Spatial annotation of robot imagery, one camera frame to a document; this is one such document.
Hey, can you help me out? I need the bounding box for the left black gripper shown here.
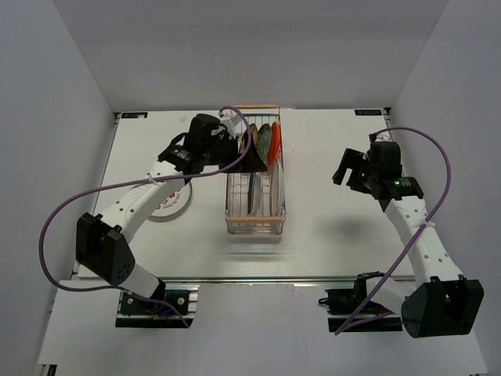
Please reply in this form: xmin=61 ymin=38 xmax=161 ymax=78
xmin=203 ymin=133 xmax=267 ymax=174

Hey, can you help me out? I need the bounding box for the white plate teal rim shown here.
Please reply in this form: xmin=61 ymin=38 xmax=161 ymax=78
xmin=247 ymin=172 xmax=262 ymax=216

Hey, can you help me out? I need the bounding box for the white plate red lettering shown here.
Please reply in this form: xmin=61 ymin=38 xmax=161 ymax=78
xmin=149 ymin=183 xmax=193 ymax=222

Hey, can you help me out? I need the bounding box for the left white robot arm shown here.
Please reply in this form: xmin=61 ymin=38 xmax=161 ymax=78
xmin=76 ymin=107 xmax=266 ymax=313

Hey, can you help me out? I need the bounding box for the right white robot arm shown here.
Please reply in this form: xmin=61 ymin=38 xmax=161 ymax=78
xmin=333 ymin=141 xmax=484 ymax=338

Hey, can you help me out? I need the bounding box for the yellow patterned plate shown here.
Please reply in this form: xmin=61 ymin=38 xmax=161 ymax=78
xmin=240 ymin=123 xmax=258 ymax=154

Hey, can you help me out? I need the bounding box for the orange plate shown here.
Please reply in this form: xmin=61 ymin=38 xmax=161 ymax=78
xmin=267 ymin=121 xmax=281 ymax=165

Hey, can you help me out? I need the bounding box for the teal patterned plate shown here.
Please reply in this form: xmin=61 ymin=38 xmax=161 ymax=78
xmin=256 ymin=123 xmax=272 ymax=162

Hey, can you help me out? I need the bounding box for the plain white plate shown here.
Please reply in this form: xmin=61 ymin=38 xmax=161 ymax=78
xmin=271 ymin=160 xmax=285 ymax=216

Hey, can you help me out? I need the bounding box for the right blue table label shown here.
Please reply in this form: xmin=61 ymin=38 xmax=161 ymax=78
xmin=354 ymin=109 xmax=382 ymax=116

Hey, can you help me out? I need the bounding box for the blue table label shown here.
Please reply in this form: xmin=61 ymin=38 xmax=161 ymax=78
xmin=354 ymin=109 xmax=382 ymax=116
xmin=121 ymin=112 xmax=148 ymax=119

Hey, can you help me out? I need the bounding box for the left blue table label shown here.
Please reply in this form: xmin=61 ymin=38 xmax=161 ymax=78
xmin=121 ymin=112 xmax=148 ymax=119

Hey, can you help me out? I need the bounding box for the metal wire dish rack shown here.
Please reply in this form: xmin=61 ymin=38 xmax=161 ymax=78
xmin=225 ymin=104 xmax=287 ymax=237

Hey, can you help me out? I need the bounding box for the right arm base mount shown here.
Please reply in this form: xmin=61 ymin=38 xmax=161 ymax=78
xmin=319 ymin=270 xmax=405 ymax=333

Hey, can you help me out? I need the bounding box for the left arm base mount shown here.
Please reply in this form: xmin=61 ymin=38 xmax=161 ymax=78
xmin=115 ymin=284 xmax=199 ymax=329

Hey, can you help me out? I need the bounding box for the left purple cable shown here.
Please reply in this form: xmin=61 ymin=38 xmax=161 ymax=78
xmin=38 ymin=105 xmax=259 ymax=329

